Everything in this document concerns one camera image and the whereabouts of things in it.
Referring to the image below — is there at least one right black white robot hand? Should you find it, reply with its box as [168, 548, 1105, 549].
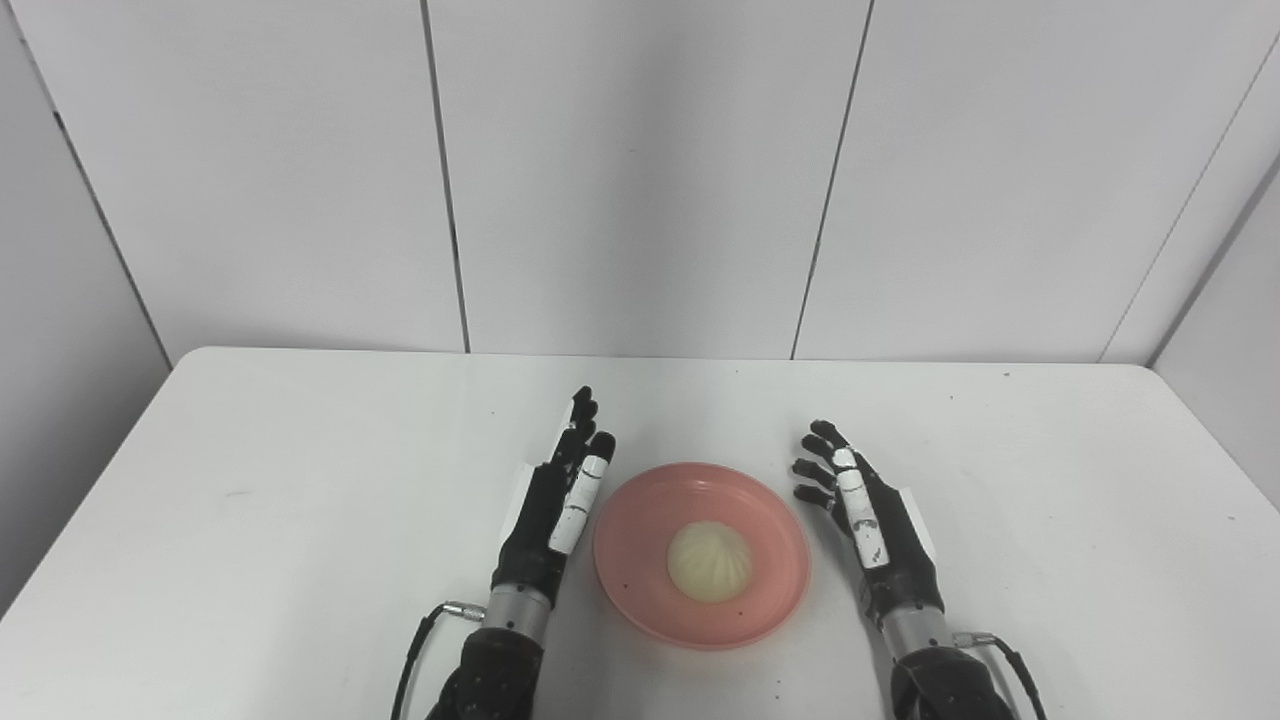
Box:
[791, 419, 947, 618]

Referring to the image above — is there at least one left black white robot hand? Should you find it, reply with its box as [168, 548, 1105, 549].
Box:
[489, 386, 618, 607]

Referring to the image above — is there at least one pink round plate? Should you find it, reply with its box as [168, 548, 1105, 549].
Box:
[591, 460, 813, 652]

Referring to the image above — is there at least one cream steamed bun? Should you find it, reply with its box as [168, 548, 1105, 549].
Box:
[666, 519, 755, 605]

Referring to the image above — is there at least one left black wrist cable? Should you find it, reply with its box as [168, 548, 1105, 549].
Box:
[389, 599, 489, 720]

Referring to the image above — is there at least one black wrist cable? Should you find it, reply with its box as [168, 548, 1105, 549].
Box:
[949, 629, 1050, 720]
[389, 599, 489, 720]

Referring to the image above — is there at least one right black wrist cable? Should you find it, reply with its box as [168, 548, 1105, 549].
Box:
[949, 629, 1050, 720]

